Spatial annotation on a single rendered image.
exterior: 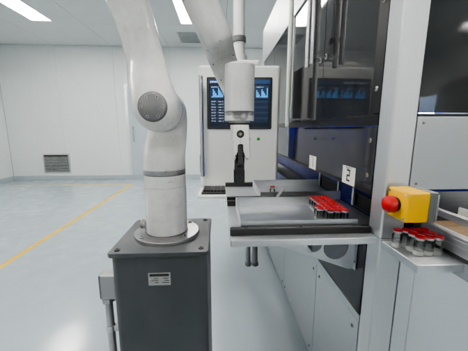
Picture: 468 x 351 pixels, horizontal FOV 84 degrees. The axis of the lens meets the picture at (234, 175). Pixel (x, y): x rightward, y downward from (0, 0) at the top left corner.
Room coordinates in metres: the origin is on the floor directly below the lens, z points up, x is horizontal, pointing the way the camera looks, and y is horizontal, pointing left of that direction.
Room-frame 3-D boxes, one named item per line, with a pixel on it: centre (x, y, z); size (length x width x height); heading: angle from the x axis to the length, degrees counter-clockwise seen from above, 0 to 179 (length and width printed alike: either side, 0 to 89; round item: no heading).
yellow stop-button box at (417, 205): (0.60, -0.42, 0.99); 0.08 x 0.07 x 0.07; 93
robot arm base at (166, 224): (0.75, 0.20, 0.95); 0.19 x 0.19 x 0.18
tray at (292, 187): (1.19, -0.27, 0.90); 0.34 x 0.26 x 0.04; 93
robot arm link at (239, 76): (0.76, -0.01, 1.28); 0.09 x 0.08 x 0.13; 3
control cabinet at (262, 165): (1.74, -0.03, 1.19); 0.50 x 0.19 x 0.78; 91
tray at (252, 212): (0.84, -0.18, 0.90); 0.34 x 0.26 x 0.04; 93
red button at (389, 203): (0.60, -0.38, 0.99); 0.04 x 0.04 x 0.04; 3
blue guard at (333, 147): (1.69, -0.34, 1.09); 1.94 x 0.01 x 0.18; 3
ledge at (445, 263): (0.59, -0.46, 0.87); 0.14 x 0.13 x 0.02; 93
